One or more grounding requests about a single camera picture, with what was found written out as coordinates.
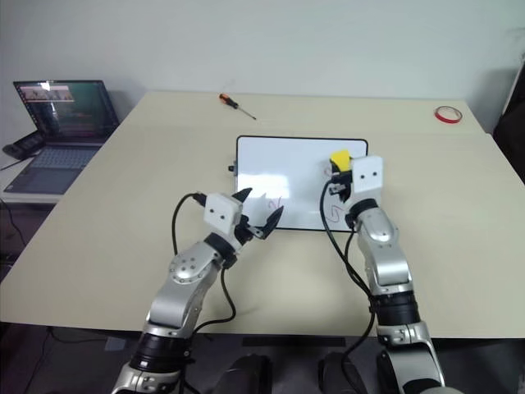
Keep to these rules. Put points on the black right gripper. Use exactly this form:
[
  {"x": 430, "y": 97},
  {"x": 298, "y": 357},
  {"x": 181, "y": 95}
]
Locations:
[{"x": 343, "y": 188}]

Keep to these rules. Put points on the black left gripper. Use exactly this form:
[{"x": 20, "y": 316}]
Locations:
[{"x": 245, "y": 232}]

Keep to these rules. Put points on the yellow whiteboard eraser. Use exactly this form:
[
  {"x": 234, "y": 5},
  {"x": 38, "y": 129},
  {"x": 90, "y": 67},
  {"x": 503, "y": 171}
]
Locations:
[{"x": 341, "y": 158}]

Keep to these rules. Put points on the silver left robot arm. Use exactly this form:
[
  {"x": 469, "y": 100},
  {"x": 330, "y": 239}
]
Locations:
[{"x": 186, "y": 283}]

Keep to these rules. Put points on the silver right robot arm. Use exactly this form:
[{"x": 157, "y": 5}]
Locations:
[{"x": 387, "y": 262}]

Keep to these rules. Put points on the black-framed whiteboard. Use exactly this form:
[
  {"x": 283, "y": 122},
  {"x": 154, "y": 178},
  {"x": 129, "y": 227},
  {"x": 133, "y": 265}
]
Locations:
[{"x": 287, "y": 172}]

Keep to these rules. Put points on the small black whiteboard clip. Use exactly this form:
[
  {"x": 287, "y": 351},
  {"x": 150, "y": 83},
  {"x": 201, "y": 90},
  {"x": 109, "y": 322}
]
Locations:
[{"x": 232, "y": 168}]

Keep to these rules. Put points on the red tape roll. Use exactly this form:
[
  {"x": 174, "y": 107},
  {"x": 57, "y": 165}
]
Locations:
[{"x": 448, "y": 119}]

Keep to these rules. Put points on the open grey laptop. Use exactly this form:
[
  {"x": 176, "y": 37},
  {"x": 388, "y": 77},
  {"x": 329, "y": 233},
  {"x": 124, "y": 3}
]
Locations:
[{"x": 65, "y": 123}]

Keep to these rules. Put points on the black handheld device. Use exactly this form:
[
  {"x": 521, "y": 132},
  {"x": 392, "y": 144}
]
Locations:
[{"x": 24, "y": 143}]

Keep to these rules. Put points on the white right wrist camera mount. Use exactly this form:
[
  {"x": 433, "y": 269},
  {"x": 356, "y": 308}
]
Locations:
[{"x": 368, "y": 174}]

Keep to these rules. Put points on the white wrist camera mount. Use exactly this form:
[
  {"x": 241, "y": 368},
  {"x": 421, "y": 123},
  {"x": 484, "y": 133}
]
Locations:
[
  {"x": 368, "y": 174},
  {"x": 220, "y": 212}
]

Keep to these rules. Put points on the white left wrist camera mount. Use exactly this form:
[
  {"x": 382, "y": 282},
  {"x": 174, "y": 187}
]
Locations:
[{"x": 220, "y": 212}]

